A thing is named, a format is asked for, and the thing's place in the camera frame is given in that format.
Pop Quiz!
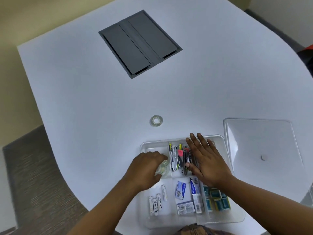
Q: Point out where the person's left hand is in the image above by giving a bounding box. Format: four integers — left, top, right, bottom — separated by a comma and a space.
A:
123, 152, 169, 192

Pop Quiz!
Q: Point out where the person's right hand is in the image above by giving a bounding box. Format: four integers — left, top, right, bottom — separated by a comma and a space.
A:
185, 133, 234, 187

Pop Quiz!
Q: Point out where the person's left forearm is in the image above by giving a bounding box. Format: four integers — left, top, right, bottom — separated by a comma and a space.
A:
66, 178, 138, 235

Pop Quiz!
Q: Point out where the person's right forearm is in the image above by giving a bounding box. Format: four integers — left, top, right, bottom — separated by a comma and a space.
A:
220, 175, 313, 235

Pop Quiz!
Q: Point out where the pile of small metal tools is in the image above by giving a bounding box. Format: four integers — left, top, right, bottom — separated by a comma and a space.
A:
168, 142, 199, 176

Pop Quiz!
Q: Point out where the blue white staple box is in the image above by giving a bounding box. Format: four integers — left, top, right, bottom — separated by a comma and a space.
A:
189, 177, 201, 195
192, 194, 204, 215
174, 181, 187, 201
176, 201, 196, 215

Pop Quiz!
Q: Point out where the pile of small teal boxes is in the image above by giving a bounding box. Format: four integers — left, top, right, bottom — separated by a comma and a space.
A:
203, 185, 231, 212

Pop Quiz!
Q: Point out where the clear plastic organizer tray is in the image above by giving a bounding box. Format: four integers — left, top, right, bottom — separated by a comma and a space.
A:
139, 135, 246, 229

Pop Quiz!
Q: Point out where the clear plastic lid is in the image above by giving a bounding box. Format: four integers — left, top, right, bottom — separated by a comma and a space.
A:
223, 117, 305, 189

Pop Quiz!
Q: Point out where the person's patterned clothing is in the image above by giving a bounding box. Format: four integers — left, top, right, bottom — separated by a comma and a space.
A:
180, 224, 237, 235

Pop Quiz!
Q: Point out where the grey chair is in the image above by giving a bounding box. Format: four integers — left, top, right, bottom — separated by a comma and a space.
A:
300, 183, 313, 207

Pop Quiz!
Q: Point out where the black red chair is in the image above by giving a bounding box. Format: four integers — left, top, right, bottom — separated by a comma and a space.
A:
297, 45, 313, 79

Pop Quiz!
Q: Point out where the grey table cable hatch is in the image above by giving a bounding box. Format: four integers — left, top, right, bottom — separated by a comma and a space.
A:
98, 10, 183, 79

